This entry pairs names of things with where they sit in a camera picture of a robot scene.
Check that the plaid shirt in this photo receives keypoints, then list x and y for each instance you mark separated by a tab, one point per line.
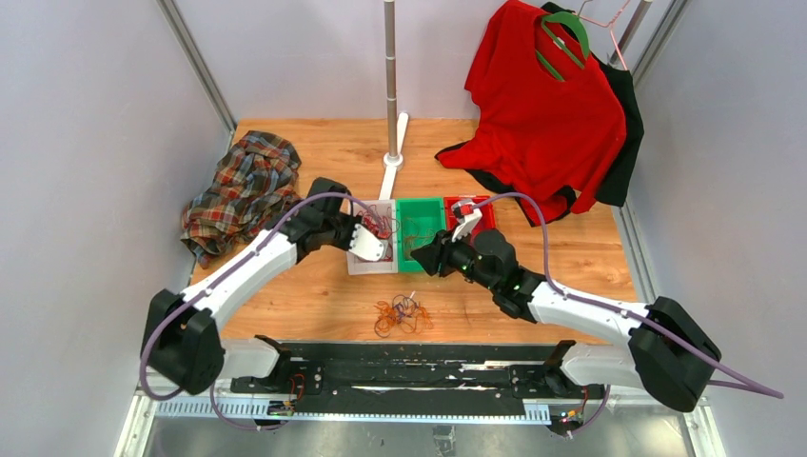
253	183

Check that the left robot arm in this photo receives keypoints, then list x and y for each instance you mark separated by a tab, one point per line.
182	338

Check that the red t-shirt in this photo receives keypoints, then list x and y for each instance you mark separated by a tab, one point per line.
542	120

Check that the white plastic bin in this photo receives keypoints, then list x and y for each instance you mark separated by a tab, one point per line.
385	228

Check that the green plastic bin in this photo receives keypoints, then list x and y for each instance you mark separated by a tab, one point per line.
417	220

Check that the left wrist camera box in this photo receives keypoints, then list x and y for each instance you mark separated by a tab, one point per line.
365	245

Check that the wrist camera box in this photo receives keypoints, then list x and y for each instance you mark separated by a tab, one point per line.
468	217
365	245

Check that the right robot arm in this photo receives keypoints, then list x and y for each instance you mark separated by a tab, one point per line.
658	347

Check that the pink wire hanger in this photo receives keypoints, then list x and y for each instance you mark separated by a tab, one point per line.
607	16

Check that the black t-shirt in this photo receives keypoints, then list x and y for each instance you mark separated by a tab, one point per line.
624	126

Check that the aluminium frame rail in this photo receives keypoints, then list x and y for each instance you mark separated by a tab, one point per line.
184	36

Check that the red plastic bin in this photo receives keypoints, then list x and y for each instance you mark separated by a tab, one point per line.
488	217

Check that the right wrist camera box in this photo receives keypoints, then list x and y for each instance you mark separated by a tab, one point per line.
468	217

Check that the clothes rack pole with base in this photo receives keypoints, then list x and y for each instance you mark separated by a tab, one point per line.
397	122

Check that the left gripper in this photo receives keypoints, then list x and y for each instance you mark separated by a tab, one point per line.
352	221

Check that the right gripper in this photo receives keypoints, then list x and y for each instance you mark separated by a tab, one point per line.
435	257

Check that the green hanger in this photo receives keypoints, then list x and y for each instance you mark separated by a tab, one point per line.
562	44

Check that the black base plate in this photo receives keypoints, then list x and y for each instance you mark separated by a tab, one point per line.
416	379

